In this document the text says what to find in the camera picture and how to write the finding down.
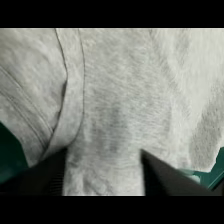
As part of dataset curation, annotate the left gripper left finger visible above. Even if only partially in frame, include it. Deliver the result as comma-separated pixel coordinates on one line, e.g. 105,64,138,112
0,148,69,197

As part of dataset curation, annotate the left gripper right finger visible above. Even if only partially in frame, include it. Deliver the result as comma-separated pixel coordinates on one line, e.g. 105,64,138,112
141,149,218,197

